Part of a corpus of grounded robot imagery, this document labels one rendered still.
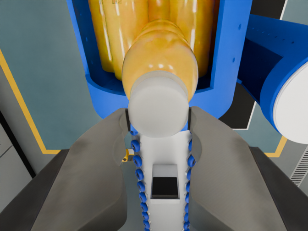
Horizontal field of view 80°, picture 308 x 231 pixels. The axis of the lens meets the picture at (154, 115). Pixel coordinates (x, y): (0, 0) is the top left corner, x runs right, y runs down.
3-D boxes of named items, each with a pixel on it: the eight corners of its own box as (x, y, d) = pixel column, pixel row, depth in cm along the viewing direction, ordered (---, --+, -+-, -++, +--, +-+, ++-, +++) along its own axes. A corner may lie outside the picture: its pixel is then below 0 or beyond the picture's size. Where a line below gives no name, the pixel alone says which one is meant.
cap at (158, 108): (120, 102, 13) (115, 116, 12) (155, 61, 12) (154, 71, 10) (161, 131, 15) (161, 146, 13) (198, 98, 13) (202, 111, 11)
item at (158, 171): (152, 168, 77) (150, 203, 64) (152, 161, 74) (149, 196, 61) (177, 168, 76) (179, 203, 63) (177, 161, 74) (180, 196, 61)
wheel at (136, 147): (136, 155, 65) (141, 152, 66) (135, 145, 62) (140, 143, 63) (130, 148, 68) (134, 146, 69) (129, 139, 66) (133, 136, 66)
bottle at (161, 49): (129, 46, 29) (89, 105, 13) (158, 6, 26) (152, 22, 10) (162, 74, 31) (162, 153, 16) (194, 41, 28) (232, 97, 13)
